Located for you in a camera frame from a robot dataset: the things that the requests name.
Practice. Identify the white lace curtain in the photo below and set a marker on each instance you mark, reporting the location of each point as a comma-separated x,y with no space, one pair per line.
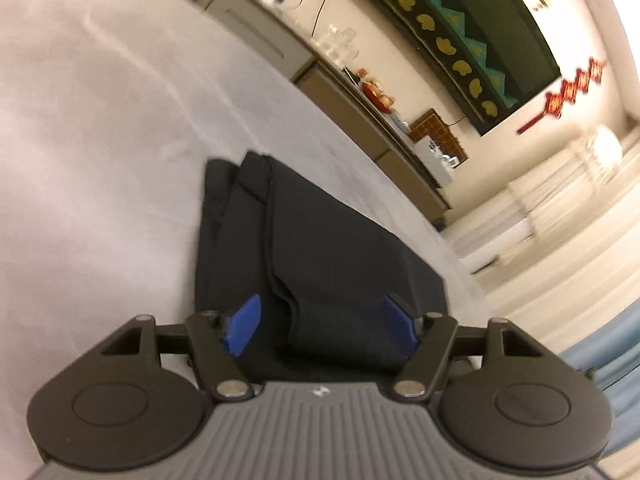
565,210

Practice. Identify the cluster of clear glass cups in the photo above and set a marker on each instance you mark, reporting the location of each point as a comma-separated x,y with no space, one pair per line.
337,42

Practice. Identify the brown wooden board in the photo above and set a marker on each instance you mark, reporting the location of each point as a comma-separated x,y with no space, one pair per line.
435,122

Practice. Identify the grey wooden sideboard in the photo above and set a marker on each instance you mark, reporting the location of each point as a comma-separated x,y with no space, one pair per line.
340,110

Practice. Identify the black pants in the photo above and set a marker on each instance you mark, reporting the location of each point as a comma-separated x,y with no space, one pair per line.
325,250

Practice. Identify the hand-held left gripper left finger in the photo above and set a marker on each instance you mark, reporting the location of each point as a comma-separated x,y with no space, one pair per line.
245,325

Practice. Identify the light blue cloth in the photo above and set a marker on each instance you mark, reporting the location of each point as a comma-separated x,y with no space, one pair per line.
610,370

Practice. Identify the red plate of fruit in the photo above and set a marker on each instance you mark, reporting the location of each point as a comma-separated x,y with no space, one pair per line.
377,92

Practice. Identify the dark patterned wall tapestry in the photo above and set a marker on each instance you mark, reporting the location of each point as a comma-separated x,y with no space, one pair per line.
450,25

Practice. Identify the grey storage box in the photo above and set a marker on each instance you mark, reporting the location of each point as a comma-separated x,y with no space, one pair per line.
435,162

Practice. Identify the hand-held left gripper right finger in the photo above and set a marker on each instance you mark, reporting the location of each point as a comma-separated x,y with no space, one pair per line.
402,325

